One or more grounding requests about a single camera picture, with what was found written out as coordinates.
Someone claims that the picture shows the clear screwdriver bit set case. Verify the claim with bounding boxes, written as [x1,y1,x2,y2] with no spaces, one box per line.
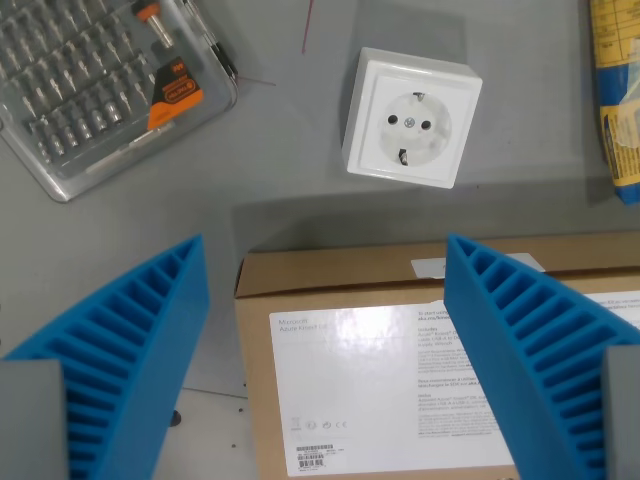
[0,0,241,203]

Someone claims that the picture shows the brown cardboard Kinect box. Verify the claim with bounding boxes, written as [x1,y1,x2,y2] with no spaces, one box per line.
[233,244,640,480]

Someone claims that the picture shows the yellow and blue paper package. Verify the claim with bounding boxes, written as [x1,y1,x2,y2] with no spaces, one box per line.
[587,0,640,207]

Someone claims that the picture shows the orange handled bit driver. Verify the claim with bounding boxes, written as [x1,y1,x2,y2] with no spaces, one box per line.
[130,0,175,50]

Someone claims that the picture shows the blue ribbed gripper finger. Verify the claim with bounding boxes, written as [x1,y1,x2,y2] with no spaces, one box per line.
[443,232,640,480]
[0,233,209,480]

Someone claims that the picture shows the white wall socket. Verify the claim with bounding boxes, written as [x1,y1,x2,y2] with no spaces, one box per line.
[341,46,484,190]

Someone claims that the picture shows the thin red wire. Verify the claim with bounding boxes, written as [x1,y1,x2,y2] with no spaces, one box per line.
[237,0,315,87]

